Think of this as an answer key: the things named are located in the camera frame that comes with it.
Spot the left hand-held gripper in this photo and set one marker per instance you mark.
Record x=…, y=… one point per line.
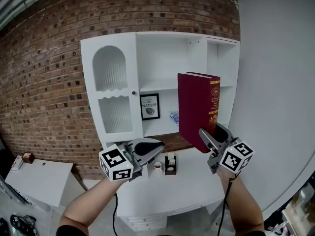
x=115, y=161

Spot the plain white side desk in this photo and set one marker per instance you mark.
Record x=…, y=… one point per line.
x=41, y=181

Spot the white desk with hutch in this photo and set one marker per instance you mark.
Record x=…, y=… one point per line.
x=187, y=188

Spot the black framed leaf picture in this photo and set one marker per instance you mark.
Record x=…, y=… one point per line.
x=149, y=106

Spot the person's right forearm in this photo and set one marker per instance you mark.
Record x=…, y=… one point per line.
x=243, y=205

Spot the person's black shirt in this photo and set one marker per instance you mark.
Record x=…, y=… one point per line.
x=71, y=232

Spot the person's left forearm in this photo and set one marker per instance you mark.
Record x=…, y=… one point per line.
x=91, y=205

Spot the white cabinet drawer front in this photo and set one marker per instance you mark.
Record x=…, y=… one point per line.
x=147, y=226
x=146, y=218

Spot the blue white wipes pack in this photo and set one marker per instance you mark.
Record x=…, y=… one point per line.
x=174, y=118

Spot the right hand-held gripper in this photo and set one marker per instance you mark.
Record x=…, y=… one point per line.
x=236, y=157

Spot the white mug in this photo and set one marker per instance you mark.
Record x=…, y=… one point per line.
x=157, y=166

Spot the black padded chair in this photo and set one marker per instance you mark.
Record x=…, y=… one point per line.
x=6, y=163

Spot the small brown box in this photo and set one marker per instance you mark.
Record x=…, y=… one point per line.
x=27, y=158

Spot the dark red hardcover book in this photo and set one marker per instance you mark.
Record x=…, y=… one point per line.
x=194, y=107

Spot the white and red booklet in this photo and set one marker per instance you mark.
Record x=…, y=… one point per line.
x=17, y=163

